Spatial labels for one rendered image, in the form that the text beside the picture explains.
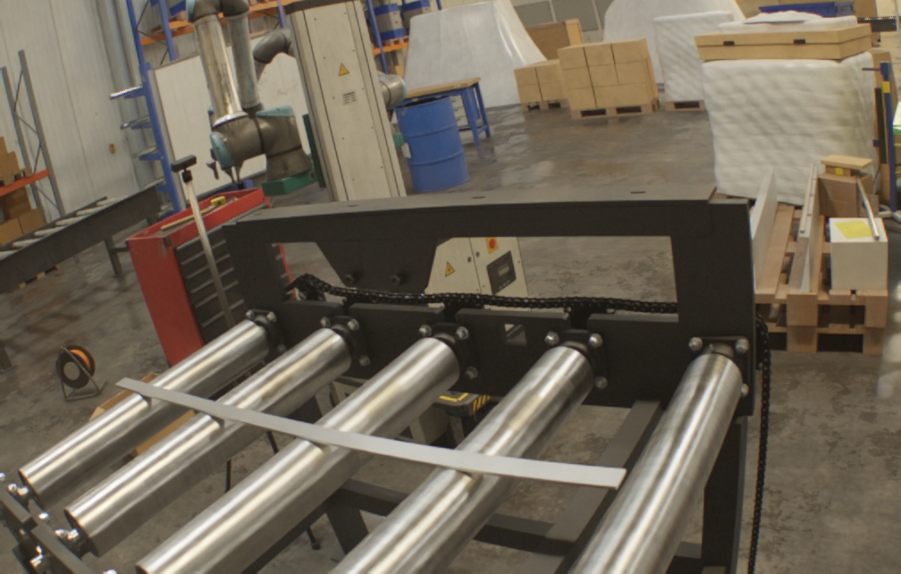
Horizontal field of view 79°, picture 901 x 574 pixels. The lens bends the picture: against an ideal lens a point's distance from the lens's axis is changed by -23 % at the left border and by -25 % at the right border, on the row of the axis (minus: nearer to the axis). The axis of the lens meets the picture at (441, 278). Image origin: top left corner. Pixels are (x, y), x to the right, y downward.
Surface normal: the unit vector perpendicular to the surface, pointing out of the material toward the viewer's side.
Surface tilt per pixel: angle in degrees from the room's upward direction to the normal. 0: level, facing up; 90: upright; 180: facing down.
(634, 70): 90
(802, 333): 90
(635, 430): 0
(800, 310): 90
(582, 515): 0
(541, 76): 90
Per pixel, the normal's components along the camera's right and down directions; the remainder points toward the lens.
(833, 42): -0.79, 0.37
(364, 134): 0.74, 0.07
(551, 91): -0.52, 0.40
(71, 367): 0.11, 0.32
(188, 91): 0.52, 0.18
